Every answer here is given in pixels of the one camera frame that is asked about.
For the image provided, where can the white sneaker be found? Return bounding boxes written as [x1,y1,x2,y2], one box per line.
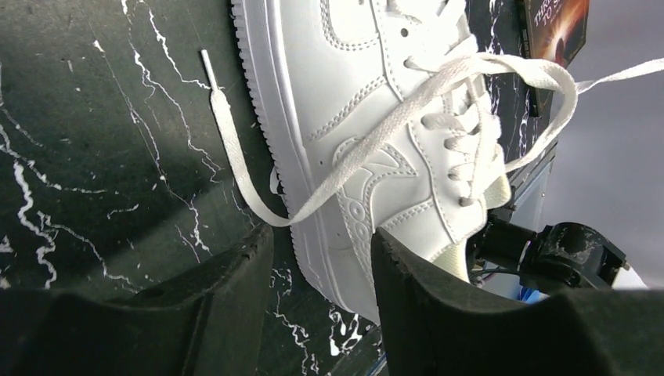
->
[219,1,511,323]

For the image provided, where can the white shoelace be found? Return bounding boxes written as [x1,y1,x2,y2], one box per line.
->
[210,52,663,227]

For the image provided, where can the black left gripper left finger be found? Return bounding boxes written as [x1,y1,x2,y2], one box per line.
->
[1,225,273,375]

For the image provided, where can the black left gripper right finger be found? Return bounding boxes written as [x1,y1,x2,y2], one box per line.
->
[371,230,663,375]

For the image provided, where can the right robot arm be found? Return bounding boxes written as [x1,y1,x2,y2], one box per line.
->
[371,218,663,375]

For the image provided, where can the dark book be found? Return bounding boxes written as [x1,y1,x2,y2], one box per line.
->
[516,0,591,118]

